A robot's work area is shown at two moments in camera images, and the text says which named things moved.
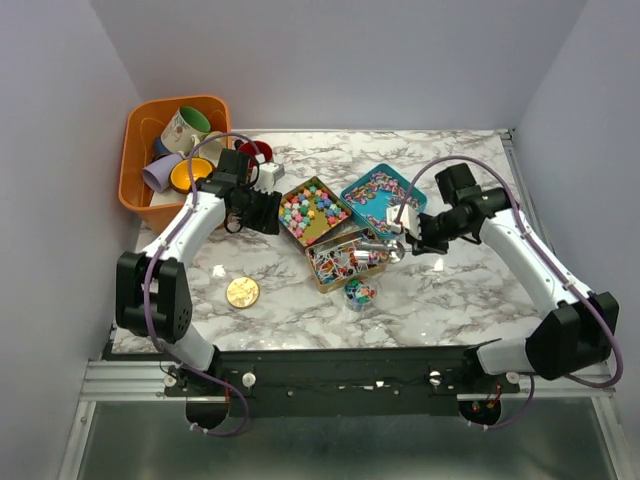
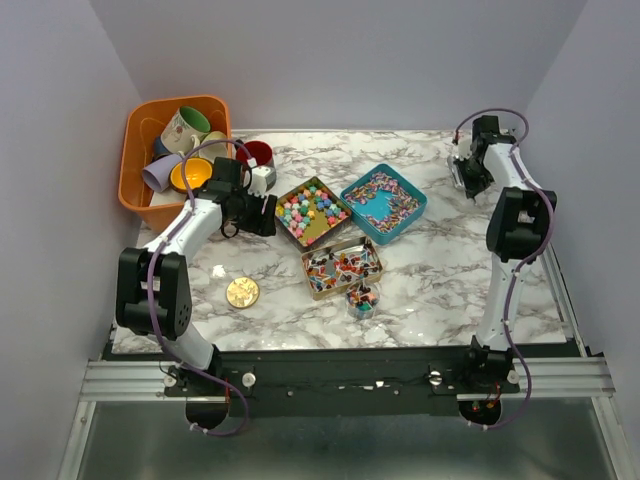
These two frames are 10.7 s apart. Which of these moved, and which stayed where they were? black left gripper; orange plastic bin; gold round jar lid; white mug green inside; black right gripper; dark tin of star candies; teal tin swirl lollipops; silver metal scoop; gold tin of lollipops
Moved: silver metal scoop; black right gripper; gold tin of lollipops
Stayed: dark tin of star candies; teal tin swirl lollipops; gold round jar lid; white mug green inside; orange plastic bin; black left gripper
